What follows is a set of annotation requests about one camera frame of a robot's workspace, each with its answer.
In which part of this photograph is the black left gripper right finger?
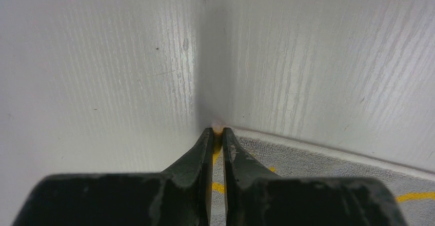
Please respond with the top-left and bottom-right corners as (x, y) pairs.
(222, 128), (406, 225)

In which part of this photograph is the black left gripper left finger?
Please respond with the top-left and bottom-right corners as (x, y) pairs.
(14, 128), (214, 225)

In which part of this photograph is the yellow towel with grey pattern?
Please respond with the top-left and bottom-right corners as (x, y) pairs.
(210, 124), (435, 226)

